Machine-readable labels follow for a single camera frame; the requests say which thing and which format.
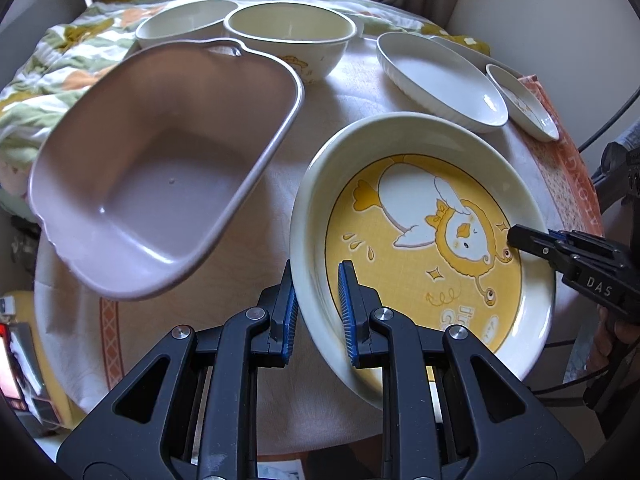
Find yellow duck pattern plate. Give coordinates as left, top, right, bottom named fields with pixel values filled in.
left=290, top=112, right=555, bottom=406

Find white oval ribbed dish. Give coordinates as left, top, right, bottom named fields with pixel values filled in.
left=376, top=32, right=509, bottom=133

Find cream duck pattern bowl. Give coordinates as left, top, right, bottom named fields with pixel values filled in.
left=224, top=1, right=358, bottom=84

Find white shallow round bowl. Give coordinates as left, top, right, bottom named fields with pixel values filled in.
left=136, top=0, right=239, bottom=49

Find small white saucer dish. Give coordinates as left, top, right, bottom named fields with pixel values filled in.
left=485, top=63, right=560, bottom=143

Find floral green yellow quilt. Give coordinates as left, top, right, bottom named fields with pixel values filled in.
left=1, top=0, right=490, bottom=198

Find black cable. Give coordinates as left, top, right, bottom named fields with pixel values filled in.
left=577, top=86, right=640, bottom=154

